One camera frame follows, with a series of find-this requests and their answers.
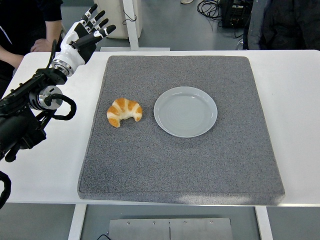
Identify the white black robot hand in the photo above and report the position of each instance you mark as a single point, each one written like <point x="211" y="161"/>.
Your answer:
<point x="72" y="53"/>

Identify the golden croissant bread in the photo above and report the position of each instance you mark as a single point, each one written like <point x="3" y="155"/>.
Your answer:
<point x="125" y="110"/>

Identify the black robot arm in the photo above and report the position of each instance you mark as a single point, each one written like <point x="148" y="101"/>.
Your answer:
<point x="15" y="125"/>

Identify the grey round plate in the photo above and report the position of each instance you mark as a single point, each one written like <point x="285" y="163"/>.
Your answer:
<point x="185" y="112"/>

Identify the grey metal plate with screws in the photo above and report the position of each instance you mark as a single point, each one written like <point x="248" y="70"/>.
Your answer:
<point x="150" y="230"/>

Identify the white cabinet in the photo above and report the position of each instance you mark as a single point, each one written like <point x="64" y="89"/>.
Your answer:
<point x="112" y="20"/>

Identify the person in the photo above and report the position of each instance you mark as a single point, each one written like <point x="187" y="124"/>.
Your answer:
<point x="25" y="20"/>
<point x="287" y="25"/>

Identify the white table leg with foot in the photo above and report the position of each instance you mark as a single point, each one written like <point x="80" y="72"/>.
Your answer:
<point x="132" y="30"/>

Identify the person's shoe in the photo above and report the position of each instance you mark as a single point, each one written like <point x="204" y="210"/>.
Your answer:
<point x="187" y="1"/>

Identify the grey speckled mat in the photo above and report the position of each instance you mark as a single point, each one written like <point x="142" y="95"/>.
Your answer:
<point x="175" y="162"/>

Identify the black equipment box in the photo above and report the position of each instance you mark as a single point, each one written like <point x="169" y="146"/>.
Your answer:
<point x="235" y="15"/>

